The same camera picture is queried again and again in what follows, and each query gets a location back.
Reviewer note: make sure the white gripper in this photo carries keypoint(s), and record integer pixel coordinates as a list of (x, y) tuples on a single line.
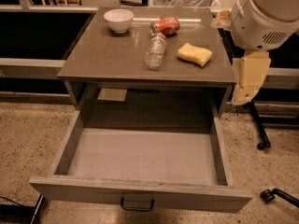
[(260, 27)]

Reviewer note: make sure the clear plastic water bottle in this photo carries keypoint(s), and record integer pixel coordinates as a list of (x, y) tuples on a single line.
[(154, 55)]

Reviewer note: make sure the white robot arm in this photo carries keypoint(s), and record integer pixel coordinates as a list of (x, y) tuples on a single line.
[(256, 26)]

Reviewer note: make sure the grey cabinet with top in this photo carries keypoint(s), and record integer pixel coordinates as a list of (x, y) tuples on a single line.
[(100, 56)]

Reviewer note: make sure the open grey top drawer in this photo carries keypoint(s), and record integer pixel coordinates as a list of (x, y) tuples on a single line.
[(161, 145)]

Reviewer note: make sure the yellow sponge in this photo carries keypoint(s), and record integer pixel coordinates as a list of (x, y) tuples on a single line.
[(193, 54)]

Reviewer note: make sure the red soda can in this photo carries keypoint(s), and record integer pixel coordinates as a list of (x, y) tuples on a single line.
[(166, 26)]

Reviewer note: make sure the black stand leg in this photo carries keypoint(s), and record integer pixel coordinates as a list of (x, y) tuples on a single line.
[(265, 143)]

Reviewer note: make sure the white ceramic bowl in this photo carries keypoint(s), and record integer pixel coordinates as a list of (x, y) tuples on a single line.
[(119, 20)]

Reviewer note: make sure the black caster leg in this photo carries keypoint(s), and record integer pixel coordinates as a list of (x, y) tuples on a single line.
[(269, 195)]

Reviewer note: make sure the black base lower left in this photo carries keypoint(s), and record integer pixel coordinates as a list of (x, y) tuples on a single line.
[(17, 213)]

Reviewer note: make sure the black drawer handle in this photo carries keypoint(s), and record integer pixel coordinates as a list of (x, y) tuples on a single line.
[(137, 205)]

